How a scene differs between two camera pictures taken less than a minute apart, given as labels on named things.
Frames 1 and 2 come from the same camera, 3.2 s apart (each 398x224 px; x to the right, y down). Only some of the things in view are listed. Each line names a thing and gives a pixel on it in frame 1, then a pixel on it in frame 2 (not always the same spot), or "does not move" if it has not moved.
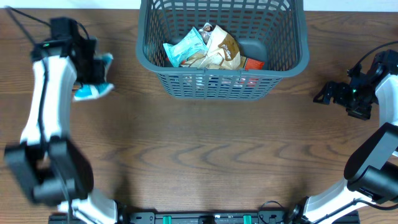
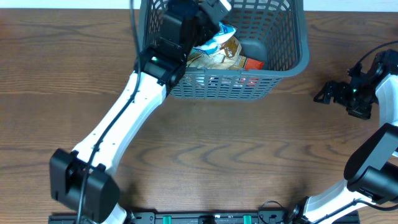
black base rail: x=239 y=216 does not move
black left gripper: x=96 y=74 to x=201 y=35
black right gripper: x=363 y=112 does not move
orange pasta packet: x=254 y=64 does not move
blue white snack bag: x=92 y=91 to x=211 y=44
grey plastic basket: x=273 y=32 does not move
